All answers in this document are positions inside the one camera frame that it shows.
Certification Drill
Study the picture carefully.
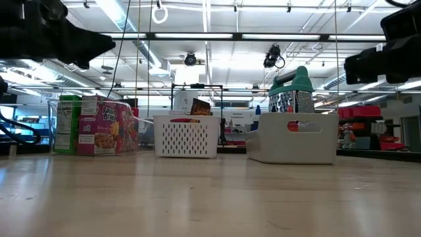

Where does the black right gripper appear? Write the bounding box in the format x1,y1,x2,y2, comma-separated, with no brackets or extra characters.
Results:
343,0,421,85

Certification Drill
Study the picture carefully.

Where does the pink Raisin Bran cereal box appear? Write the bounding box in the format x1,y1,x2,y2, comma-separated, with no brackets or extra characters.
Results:
77,100,124,155

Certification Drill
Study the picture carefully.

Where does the clear plastic tray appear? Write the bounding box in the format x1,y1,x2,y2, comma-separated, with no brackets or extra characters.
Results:
48,97,155,157

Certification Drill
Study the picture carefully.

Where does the grey door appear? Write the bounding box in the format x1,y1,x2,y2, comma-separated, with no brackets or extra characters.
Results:
403,115,421,153

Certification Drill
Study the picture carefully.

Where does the white hanging ring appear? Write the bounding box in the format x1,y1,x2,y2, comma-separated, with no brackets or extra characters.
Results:
151,3,169,24

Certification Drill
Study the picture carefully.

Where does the black metal rack frame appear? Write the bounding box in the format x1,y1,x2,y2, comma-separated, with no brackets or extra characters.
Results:
170,83,224,116

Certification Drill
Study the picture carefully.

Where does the grey plastic bin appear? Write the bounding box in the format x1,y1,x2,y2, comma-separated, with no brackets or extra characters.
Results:
245,112,339,165

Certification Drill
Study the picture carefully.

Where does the silver ceiling duct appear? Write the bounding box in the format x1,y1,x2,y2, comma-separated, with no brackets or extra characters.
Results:
324,72,421,99
95,0,174,78

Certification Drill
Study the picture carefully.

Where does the red machine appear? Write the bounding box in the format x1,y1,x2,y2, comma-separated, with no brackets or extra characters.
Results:
378,135,406,151

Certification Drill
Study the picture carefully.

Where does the black looped cable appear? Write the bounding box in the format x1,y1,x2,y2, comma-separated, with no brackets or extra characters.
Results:
0,110,43,145

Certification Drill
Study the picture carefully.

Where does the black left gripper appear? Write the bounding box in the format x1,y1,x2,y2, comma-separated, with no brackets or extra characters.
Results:
0,0,116,70

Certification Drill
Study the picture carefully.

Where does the black overhead light beam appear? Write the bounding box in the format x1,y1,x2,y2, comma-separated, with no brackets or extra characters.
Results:
101,32,385,42

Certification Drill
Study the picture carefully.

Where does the white sign board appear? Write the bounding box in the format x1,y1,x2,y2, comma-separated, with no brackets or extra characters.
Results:
226,110,254,128

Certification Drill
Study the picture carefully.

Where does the red storage bin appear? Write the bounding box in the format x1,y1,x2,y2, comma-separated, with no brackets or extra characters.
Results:
337,105,382,118

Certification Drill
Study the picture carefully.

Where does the green mini cereal box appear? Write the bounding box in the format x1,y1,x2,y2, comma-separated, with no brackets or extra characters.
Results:
53,94,83,155

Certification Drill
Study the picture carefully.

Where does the white bucket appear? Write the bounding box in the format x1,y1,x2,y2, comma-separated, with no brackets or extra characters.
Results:
173,90,200,112

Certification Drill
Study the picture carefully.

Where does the black upright stand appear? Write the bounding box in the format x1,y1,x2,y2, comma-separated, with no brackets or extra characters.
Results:
219,117,228,146

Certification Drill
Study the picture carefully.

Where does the white perforated plastic basket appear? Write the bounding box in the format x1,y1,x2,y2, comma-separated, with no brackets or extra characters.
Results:
153,114,222,159

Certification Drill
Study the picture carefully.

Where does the black camera with cable loop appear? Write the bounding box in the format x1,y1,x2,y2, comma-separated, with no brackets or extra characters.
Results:
262,44,285,70

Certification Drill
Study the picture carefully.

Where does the blue-tipped squeeze bottle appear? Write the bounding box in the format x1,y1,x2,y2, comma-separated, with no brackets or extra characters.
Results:
251,104,263,132

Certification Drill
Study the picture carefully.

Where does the teal-handled metal box grater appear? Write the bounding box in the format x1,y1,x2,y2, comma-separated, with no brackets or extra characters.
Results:
268,65,316,115

